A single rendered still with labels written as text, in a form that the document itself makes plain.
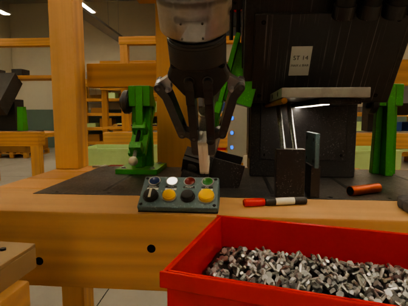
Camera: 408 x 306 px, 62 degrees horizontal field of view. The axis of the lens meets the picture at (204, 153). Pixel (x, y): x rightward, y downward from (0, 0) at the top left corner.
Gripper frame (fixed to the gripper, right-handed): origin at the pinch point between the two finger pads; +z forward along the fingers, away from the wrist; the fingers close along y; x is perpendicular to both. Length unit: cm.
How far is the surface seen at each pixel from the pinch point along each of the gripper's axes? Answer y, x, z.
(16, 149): -534, 566, 495
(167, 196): -7.2, -0.8, 10.0
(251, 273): 7.1, -20.0, 2.1
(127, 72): -35, 73, 24
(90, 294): -52, 20, 94
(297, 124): 22.9, 37.9, 22.3
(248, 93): 8.2, 29.7, 7.0
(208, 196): 0.4, -0.7, 10.0
